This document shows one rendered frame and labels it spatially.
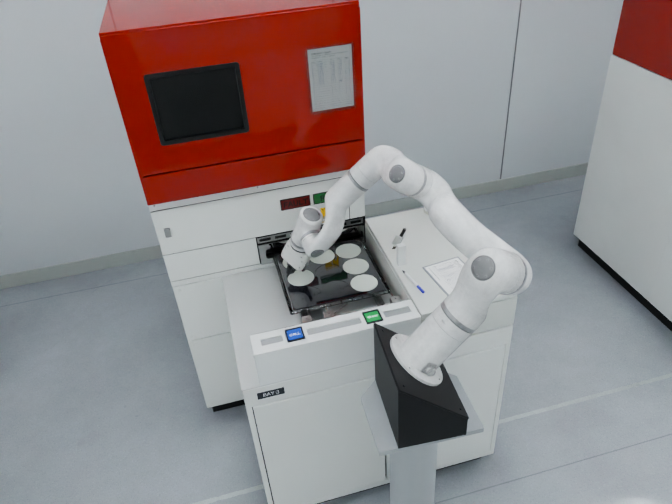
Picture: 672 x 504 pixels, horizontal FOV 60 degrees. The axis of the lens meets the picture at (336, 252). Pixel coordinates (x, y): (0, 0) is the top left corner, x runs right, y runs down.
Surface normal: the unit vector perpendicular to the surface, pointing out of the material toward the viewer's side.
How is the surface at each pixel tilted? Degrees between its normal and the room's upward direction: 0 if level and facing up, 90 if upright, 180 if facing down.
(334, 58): 90
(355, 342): 90
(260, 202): 90
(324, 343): 90
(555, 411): 0
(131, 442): 0
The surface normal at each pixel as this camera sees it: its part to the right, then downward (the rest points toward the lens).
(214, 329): 0.26, 0.55
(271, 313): -0.06, -0.81
